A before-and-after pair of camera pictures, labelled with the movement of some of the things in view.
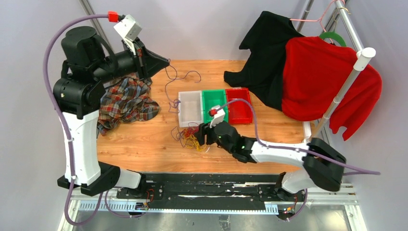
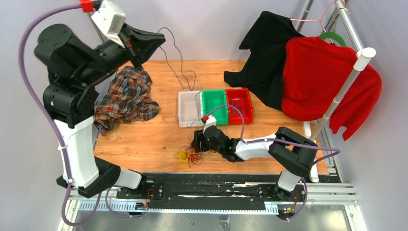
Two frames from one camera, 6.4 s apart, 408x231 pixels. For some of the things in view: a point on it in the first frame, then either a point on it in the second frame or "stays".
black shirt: (262, 72) stays
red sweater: (314, 70) stays
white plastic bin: (190, 108) stays
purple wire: (177, 79) → (174, 59)
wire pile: (187, 137) → (187, 155)
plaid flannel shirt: (125, 98) stays
